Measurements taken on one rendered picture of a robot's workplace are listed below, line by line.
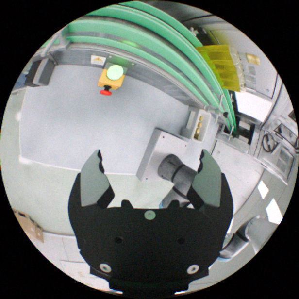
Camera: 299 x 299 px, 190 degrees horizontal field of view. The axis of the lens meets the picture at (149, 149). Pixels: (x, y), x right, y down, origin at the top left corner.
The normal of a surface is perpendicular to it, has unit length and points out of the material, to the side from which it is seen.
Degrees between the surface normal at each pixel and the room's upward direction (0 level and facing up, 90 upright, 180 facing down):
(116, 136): 0
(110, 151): 0
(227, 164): 90
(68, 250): 90
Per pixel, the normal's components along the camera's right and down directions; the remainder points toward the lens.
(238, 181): -0.80, -0.05
